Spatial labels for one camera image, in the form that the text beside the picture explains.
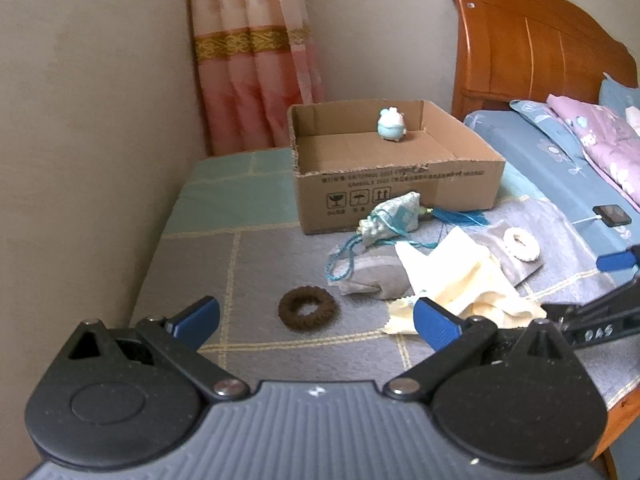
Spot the blue tasselled sachet pouch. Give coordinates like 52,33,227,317
326,192,493,286

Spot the grey teal checked blanket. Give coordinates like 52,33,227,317
129,152,640,411

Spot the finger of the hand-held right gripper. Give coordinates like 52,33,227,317
541,277,640,347
596,244,640,277

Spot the brown hair scrunchie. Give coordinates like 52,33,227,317
278,285,338,332

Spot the wooden headboard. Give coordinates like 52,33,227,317
446,0,640,118

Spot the cardboard box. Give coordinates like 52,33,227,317
287,99,506,236

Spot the blue floral bedsheet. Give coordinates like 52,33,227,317
462,109,640,281

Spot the flat grey cloth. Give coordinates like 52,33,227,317
440,220,546,286

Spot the white hair scrunchie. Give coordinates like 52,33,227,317
502,227,542,262

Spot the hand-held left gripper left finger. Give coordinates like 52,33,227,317
67,296,252,403

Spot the wooden bed side rail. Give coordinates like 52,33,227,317
595,385,640,480

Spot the grey cloth pouch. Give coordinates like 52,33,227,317
336,252,416,301

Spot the light blue pillow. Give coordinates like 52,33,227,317
598,72,640,111

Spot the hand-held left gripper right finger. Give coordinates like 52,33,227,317
382,297,577,402

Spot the blue floral pillow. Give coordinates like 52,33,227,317
509,99,640,211

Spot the cream cloth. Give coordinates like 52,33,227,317
384,227,547,336

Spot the black phone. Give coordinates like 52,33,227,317
593,204,632,226

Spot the purple floral quilt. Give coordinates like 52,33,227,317
546,94,640,211

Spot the pink patterned curtain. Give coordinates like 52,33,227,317
186,0,325,157

